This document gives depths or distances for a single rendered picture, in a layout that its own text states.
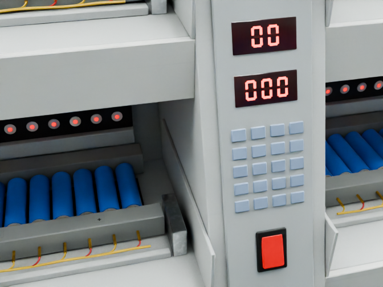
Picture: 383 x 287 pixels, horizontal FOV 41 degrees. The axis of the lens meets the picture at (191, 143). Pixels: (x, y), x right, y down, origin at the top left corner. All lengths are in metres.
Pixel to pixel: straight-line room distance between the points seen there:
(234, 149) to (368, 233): 0.18
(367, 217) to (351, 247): 0.04
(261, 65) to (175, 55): 0.06
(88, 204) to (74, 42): 0.17
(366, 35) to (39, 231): 0.30
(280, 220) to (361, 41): 0.14
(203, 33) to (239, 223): 0.14
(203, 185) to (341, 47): 0.14
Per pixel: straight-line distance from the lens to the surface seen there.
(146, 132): 0.56
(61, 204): 0.47
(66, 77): 0.35
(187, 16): 0.35
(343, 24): 0.39
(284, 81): 0.37
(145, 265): 0.44
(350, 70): 0.41
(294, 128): 0.38
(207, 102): 0.36
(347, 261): 0.46
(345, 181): 0.50
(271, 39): 0.36
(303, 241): 0.41
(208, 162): 0.37
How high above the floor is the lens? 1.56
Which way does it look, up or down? 16 degrees down
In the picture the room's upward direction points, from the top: 4 degrees counter-clockwise
